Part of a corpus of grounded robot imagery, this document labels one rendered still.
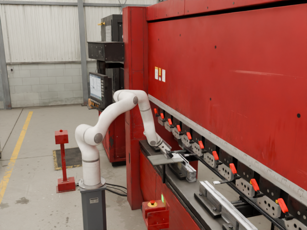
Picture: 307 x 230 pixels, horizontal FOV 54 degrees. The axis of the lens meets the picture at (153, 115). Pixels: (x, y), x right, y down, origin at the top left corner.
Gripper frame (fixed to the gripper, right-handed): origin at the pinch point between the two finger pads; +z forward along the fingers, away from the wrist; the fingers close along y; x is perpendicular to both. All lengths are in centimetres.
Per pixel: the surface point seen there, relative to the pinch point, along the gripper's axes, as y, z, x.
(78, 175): 200, 33, 119
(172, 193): -19.2, 17.0, 20.9
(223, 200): -72, 11, -4
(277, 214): -126, -10, -16
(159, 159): -3.2, -5.1, 9.8
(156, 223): -48, 6, 41
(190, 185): -30.1, 15.3, 5.0
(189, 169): -21.5, 9.9, -3.2
